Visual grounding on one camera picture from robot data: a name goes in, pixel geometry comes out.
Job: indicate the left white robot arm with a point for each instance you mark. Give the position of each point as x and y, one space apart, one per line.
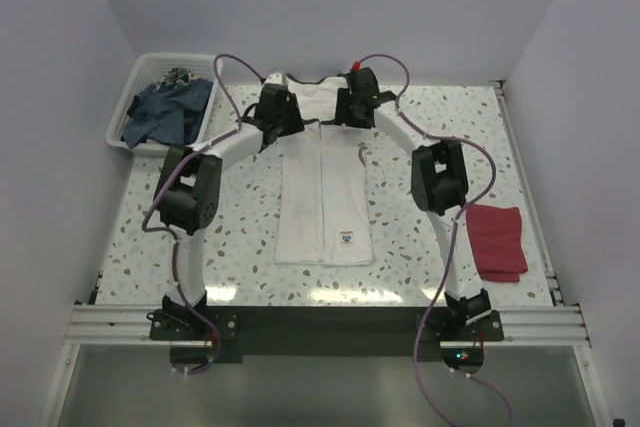
187 196

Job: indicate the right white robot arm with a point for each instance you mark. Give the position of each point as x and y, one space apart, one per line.
439 186

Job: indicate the white tank top navy trim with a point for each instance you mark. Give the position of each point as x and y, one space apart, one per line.
324 218

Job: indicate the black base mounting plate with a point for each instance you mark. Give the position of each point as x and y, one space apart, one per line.
229 334

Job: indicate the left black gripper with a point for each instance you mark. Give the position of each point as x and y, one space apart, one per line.
296 122

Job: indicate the blue denim tank top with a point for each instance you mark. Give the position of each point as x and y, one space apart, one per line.
168 113

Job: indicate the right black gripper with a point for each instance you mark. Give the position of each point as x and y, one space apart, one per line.
344 96

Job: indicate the red tank top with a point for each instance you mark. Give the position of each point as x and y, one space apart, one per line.
495 238

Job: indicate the white plastic basket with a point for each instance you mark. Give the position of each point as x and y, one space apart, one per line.
148 70

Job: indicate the aluminium front rail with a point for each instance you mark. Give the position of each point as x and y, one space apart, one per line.
108 325

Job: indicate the patterned tank top in basket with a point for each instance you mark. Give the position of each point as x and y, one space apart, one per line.
177 76

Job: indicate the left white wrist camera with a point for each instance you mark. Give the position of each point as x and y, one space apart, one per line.
277 78

